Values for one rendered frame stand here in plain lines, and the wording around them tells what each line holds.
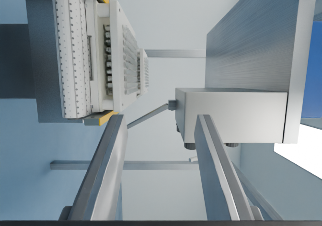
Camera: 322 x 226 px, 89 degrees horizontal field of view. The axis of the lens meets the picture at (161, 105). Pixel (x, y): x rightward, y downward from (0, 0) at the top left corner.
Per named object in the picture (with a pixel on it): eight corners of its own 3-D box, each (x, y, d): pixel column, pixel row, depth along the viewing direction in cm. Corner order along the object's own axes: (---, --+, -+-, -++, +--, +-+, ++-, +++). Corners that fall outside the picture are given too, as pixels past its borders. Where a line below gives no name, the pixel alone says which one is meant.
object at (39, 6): (38, 123, 37) (83, 123, 37) (23, -18, 33) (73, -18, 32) (133, 90, 165) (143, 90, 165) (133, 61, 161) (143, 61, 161)
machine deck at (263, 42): (278, 143, 33) (297, 143, 33) (301, -72, 28) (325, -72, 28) (201, 103, 94) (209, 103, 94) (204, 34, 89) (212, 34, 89)
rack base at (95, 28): (116, 32, 59) (122, 32, 59) (118, 100, 63) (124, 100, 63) (84, -1, 35) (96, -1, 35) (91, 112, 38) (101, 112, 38)
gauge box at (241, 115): (183, 144, 33) (282, 144, 33) (184, 91, 32) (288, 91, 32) (174, 119, 55) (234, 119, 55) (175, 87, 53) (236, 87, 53)
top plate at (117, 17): (130, 32, 59) (135, 32, 59) (131, 100, 63) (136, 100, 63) (108, -2, 35) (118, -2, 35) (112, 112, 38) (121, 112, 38)
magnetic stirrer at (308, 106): (288, 125, 36) (329, 125, 35) (300, 19, 32) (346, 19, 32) (242, 109, 55) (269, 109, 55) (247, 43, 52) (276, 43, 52)
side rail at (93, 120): (84, 126, 34) (99, 126, 34) (83, 118, 34) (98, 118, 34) (145, 90, 165) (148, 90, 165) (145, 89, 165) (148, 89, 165)
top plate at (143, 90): (140, 95, 89) (143, 95, 89) (139, 48, 86) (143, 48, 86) (144, 92, 113) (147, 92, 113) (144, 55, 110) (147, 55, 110)
